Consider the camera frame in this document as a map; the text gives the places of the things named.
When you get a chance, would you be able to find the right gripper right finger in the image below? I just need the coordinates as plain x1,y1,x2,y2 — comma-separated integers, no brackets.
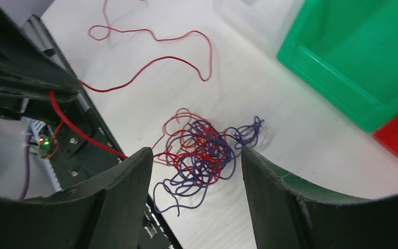
241,147,398,248

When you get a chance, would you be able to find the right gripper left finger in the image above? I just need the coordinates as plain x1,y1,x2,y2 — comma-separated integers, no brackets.
0,147,153,248

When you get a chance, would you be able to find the coloured wire bundle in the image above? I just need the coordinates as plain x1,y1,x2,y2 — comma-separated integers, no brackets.
48,0,265,217

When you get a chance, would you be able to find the green LED circuit board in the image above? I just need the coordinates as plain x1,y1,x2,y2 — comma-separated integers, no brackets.
37,134,57,159

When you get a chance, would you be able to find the green plastic bin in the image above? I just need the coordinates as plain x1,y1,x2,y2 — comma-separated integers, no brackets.
277,1,398,133

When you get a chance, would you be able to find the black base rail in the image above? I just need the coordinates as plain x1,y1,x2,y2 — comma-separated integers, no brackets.
21,15,181,248

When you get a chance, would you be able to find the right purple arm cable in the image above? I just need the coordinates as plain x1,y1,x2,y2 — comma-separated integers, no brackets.
19,134,33,201

